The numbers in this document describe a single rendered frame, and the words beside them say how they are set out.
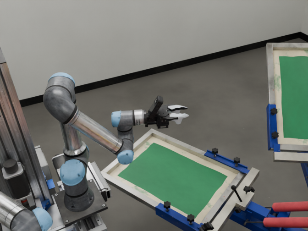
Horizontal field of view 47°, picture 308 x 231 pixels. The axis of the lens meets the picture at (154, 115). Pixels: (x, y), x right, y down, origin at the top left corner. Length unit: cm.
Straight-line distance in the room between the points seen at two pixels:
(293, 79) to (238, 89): 249
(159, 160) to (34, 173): 95
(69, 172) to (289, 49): 176
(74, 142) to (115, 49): 335
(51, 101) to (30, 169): 47
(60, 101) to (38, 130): 310
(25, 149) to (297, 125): 167
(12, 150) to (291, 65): 189
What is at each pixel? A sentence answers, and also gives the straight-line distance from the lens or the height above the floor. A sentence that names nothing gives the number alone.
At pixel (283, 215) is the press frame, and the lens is 211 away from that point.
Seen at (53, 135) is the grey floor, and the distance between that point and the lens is 444.
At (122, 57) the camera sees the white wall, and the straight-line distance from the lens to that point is 508.
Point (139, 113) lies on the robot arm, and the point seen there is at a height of 169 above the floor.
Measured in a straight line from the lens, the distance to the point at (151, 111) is 164.
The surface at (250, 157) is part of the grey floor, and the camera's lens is 396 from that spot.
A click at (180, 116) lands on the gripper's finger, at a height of 167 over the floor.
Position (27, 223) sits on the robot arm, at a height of 182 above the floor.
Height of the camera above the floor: 265
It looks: 36 degrees down
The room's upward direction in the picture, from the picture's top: 3 degrees counter-clockwise
